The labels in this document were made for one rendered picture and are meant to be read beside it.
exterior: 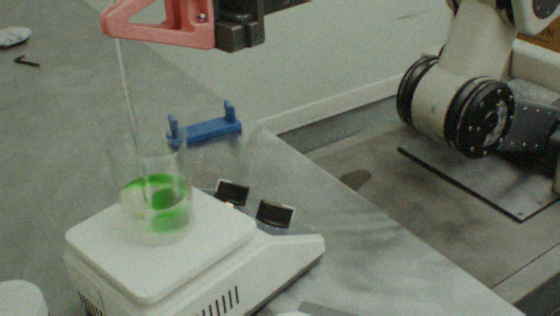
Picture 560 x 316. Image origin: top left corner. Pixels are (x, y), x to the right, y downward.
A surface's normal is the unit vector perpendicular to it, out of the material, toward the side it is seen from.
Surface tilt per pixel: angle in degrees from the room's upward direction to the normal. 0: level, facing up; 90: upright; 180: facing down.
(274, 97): 90
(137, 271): 0
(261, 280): 90
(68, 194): 0
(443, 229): 0
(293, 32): 90
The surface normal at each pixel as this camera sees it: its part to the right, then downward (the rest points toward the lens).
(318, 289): -0.05, -0.86
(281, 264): 0.74, 0.31
